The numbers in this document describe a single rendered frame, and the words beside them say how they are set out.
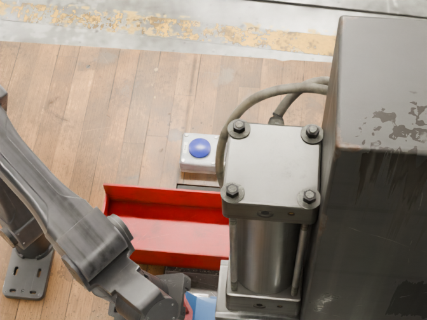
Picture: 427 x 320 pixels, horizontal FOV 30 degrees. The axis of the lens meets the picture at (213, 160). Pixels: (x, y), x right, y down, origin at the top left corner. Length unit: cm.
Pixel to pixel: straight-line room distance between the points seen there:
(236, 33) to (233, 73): 123
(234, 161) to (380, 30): 19
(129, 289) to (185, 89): 63
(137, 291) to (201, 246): 40
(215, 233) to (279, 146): 64
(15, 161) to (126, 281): 20
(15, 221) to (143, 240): 25
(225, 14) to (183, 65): 128
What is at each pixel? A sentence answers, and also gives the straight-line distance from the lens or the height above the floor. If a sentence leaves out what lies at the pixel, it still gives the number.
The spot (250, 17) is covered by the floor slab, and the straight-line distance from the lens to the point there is 284.
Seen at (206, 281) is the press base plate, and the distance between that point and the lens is 135.
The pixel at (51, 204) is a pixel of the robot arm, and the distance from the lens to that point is 100.
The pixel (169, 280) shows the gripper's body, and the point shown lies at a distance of 113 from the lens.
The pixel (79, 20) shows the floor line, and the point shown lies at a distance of 289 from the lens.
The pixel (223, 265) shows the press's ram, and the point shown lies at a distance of 106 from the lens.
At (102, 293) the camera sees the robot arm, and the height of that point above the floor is 118.
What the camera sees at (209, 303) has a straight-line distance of 123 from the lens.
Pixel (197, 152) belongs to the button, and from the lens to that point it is 142.
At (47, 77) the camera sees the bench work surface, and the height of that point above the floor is 90.
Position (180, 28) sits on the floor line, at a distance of 282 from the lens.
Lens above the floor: 215
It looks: 59 degrees down
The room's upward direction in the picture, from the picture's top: 3 degrees counter-clockwise
